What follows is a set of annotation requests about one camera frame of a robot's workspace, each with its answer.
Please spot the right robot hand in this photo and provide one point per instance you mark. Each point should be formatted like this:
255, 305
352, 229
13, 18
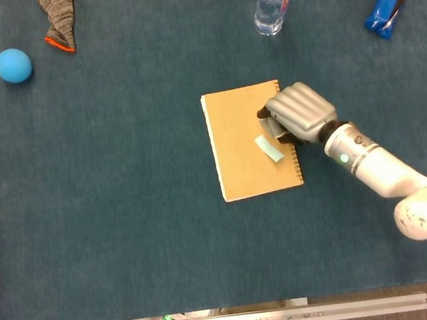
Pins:
302, 113

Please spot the white paper strip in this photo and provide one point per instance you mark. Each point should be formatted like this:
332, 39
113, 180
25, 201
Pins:
269, 148

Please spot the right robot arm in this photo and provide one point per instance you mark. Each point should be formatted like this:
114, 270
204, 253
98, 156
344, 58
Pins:
385, 179

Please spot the yellow spiral notebook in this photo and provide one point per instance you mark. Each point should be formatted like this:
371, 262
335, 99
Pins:
239, 145

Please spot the clear plastic water bottle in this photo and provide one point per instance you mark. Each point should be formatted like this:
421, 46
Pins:
272, 4

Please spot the blue snack packet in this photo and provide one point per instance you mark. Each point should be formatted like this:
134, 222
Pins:
385, 9

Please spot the teal table cloth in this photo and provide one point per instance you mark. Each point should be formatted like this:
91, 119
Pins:
123, 178

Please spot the grey striped sock orange trim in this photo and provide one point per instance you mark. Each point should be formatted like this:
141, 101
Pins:
59, 19

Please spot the blue ball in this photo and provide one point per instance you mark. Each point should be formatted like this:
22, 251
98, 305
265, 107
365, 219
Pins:
13, 65

